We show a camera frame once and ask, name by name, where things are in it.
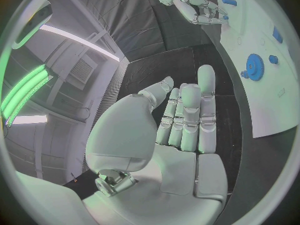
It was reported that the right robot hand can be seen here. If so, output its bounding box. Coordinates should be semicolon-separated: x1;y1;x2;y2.
172;0;230;26

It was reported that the glowing light bar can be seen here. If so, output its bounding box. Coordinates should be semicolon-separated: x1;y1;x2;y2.
0;63;55;127

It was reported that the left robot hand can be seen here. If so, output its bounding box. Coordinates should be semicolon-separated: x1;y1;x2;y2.
81;64;229;225

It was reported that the white task board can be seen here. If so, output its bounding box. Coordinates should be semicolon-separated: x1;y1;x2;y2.
200;0;297;139

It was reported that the blue rectangular block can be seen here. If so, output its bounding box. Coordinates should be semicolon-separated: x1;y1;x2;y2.
271;26;284;44

